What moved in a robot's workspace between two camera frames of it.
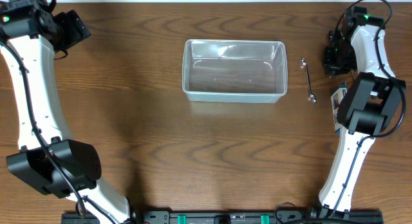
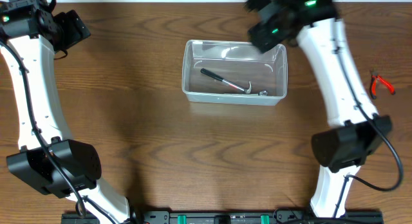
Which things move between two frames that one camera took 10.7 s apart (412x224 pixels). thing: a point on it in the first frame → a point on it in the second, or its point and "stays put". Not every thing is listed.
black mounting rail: x=235 y=216 stays put
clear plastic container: x=234 y=71 stays put
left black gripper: x=69 y=37 stays put
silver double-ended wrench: x=312 y=98 → x=264 y=93
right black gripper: x=330 y=65 → x=262 y=37
